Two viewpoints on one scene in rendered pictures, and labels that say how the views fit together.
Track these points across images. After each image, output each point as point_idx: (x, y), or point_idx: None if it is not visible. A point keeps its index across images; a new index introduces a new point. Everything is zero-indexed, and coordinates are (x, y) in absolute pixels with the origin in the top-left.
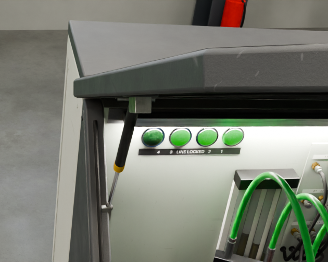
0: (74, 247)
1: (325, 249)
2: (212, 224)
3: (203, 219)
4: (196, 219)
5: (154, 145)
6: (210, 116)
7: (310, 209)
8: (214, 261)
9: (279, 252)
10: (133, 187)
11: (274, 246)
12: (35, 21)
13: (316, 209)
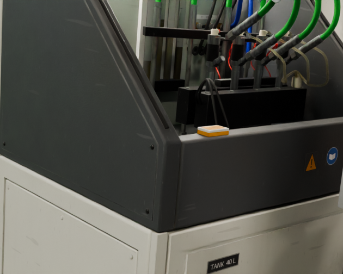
0: (16, 18)
1: (220, 53)
2: (130, 12)
3: (123, 5)
4: (116, 4)
5: None
6: None
7: (204, 1)
8: (146, 32)
9: (187, 54)
10: None
11: (196, 1)
12: None
13: (209, 1)
